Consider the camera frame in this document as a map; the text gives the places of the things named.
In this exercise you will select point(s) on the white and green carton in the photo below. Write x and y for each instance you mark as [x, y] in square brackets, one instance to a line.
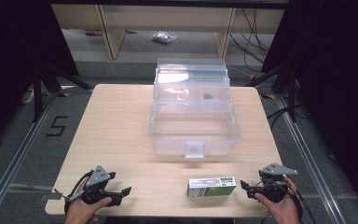
[210, 187]

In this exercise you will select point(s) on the person's left hand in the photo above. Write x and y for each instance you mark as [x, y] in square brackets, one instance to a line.
[81, 211]

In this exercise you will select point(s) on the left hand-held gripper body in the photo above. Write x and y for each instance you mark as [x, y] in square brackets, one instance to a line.
[97, 178]

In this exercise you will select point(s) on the light wooden shelf unit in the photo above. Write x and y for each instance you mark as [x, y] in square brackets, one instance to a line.
[115, 34]

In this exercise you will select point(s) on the black tripod stand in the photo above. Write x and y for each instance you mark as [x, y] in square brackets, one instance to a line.
[292, 93]
[37, 93]

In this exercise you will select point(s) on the clear plastic bag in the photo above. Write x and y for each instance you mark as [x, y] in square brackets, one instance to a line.
[164, 37]

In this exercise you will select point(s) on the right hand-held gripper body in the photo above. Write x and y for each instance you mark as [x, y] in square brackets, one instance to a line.
[273, 186]

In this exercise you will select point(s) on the clear plastic storage box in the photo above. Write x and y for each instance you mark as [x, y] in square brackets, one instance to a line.
[194, 124]

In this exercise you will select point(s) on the aluminium floor rail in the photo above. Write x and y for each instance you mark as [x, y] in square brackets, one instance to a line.
[18, 155]
[307, 155]

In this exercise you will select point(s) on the person's right hand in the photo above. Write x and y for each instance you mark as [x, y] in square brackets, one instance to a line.
[281, 210]

